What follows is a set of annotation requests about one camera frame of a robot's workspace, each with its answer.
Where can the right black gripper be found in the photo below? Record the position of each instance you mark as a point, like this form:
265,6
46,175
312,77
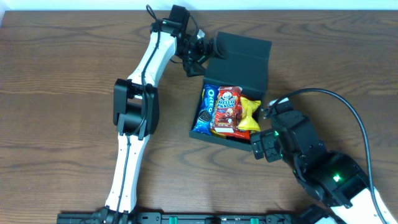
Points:
265,145

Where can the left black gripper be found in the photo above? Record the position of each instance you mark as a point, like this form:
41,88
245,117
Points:
199,54

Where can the red Hacks candy bag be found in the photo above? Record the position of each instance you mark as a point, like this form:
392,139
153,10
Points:
228,121

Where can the yellow snack packet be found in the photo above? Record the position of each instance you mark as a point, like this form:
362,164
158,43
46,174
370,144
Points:
249,107

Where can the blue Oreo cookie pack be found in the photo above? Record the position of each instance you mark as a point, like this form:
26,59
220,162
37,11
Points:
205,114

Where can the red Hello Panda packet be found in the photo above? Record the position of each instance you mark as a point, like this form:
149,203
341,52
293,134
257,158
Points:
227,97

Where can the yellow Hacks candy bag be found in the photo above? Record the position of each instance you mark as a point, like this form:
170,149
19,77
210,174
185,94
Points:
219,135

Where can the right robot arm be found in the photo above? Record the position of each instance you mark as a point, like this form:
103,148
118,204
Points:
334,179

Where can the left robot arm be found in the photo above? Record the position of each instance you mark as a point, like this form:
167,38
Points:
136,102

